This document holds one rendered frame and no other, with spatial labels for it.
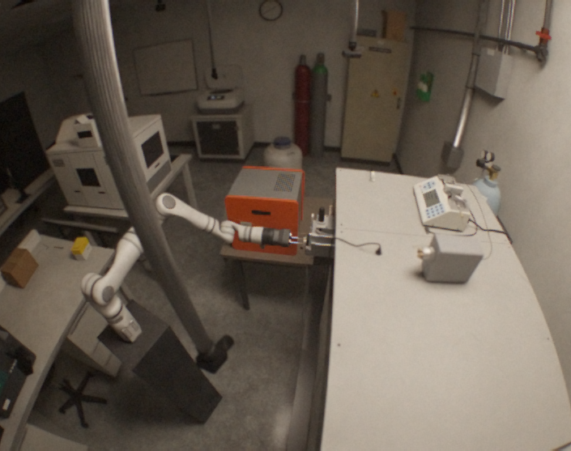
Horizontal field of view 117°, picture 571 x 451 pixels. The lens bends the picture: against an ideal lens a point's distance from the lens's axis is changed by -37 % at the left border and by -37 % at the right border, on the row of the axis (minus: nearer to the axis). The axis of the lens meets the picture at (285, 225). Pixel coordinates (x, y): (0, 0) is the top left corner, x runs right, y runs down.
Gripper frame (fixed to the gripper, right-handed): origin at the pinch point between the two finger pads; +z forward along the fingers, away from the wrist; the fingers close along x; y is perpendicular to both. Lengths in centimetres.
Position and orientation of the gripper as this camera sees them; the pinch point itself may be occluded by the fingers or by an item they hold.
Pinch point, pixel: (304, 241)
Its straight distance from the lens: 122.8
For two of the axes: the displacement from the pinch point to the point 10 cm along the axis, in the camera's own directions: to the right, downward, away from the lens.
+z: 9.9, 0.9, -1.2
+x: 1.2, -9.4, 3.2
